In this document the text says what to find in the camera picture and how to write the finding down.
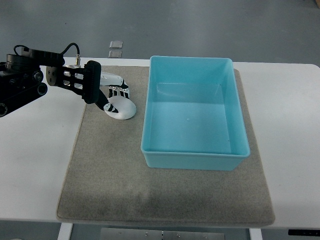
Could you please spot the white frog toy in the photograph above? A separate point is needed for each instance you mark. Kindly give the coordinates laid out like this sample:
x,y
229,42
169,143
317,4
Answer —
x,y
120,108

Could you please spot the metal table base plate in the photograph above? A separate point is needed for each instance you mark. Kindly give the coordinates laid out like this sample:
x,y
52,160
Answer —
x,y
144,234

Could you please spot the black table control panel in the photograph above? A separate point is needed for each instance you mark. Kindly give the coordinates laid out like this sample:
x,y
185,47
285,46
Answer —
x,y
304,232

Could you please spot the blue plastic box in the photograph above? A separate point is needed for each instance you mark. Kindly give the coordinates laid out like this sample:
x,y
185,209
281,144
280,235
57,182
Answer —
x,y
193,115

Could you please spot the lower metal floor plate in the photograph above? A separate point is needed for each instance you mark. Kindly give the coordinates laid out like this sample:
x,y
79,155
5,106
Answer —
x,y
115,54

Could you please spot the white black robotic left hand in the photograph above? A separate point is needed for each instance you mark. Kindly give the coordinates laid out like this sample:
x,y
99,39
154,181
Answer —
x,y
117,87

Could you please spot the grey felt mat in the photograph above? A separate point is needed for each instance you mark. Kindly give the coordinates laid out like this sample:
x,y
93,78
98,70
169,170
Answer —
x,y
108,181

